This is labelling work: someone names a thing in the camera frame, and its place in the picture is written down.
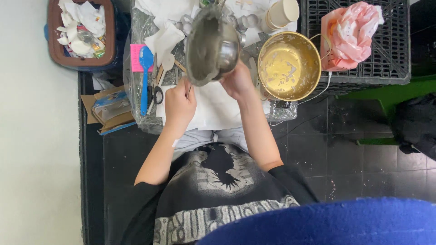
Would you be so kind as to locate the person's left hand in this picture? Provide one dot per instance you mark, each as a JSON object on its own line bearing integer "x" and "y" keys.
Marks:
{"x": 179, "y": 107}

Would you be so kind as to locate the person's right hand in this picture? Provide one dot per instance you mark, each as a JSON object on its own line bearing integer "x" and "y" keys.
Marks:
{"x": 240, "y": 83}

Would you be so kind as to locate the person's right fingers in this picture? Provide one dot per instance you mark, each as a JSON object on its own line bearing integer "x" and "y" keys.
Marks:
{"x": 233, "y": 75}

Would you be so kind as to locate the person's left fingers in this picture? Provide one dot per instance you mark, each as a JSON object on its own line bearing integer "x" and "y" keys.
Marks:
{"x": 182, "y": 87}

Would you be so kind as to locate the thin wooden stick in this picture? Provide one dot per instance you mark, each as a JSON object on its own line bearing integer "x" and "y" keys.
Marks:
{"x": 188, "y": 92}

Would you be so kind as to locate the steel bowl with grey mix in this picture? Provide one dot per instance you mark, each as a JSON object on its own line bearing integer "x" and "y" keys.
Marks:
{"x": 211, "y": 47}

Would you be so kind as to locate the white plastic spoon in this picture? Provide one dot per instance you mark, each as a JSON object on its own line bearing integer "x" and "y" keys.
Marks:
{"x": 167, "y": 62}

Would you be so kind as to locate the white paper sheet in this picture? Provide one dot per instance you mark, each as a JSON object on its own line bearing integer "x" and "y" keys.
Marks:
{"x": 218, "y": 109}

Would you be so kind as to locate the blue plastic spoon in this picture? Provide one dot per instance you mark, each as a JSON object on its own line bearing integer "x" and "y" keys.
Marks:
{"x": 145, "y": 68}

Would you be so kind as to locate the clear plastic table cover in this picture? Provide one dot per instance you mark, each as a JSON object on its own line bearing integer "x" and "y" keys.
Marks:
{"x": 134, "y": 98}

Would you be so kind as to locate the crumpled white paper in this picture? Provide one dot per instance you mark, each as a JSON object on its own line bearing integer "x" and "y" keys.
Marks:
{"x": 165, "y": 39}

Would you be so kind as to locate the person's grey trousers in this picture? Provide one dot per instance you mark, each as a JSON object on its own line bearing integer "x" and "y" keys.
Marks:
{"x": 197, "y": 139}

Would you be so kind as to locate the pink sponge pad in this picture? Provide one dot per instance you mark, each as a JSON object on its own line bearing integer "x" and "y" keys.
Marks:
{"x": 135, "y": 59}

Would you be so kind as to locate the group of silver round moulds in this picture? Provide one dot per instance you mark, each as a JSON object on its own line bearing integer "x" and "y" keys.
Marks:
{"x": 250, "y": 22}

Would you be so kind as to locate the gold metal bowl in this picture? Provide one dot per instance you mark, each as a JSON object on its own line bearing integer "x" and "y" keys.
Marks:
{"x": 289, "y": 66}

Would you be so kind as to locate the plastic-wrapped scale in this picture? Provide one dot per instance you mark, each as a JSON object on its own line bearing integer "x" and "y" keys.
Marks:
{"x": 282, "y": 110}

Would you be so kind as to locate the cardboard box with packets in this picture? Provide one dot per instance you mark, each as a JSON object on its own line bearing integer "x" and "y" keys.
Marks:
{"x": 110, "y": 109}

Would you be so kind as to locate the stack of paper cups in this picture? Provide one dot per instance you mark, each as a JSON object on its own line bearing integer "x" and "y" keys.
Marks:
{"x": 281, "y": 13}

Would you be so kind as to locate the person's black printed shirt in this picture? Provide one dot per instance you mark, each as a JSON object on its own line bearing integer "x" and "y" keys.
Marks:
{"x": 218, "y": 190}

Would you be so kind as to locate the brown waste bin with trash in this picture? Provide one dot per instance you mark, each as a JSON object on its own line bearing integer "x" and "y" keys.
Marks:
{"x": 81, "y": 34}

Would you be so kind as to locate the pink plastic bag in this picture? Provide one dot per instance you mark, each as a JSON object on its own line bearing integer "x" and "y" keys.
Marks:
{"x": 351, "y": 34}

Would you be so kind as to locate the green bench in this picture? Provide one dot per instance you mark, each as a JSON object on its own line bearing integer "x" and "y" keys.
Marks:
{"x": 391, "y": 93}

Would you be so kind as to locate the black plastic crate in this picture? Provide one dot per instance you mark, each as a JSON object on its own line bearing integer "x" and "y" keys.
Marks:
{"x": 391, "y": 51}

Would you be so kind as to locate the blue fabric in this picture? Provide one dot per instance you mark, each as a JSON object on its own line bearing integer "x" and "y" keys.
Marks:
{"x": 323, "y": 224}

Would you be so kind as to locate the black bag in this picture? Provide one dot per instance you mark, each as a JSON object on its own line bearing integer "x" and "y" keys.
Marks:
{"x": 417, "y": 126}

